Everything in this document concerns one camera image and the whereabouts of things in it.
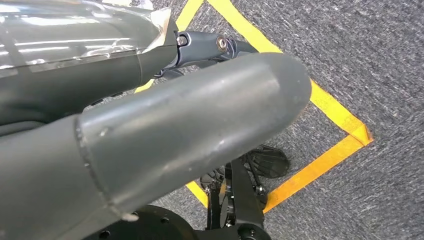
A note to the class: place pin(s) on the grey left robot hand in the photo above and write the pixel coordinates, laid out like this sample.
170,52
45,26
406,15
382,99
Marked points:
165,132

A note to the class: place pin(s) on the yellow floor tape square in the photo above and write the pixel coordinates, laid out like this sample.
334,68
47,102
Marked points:
331,112

